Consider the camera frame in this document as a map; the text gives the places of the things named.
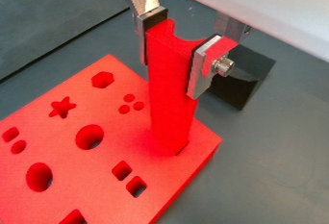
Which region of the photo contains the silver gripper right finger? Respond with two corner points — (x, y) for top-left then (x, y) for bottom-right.
(186, 12), (250, 99)

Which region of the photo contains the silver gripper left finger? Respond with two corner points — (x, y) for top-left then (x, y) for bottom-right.
(130, 0), (169, 64)

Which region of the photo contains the red arch block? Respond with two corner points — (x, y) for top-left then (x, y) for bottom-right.
(147, 19), (202, 155)

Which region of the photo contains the black block holder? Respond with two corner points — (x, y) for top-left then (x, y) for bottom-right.
(209, 45), (276, 111)

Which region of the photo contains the red shape sorting board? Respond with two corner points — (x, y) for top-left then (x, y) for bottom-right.
(0, 56), (221, 224)

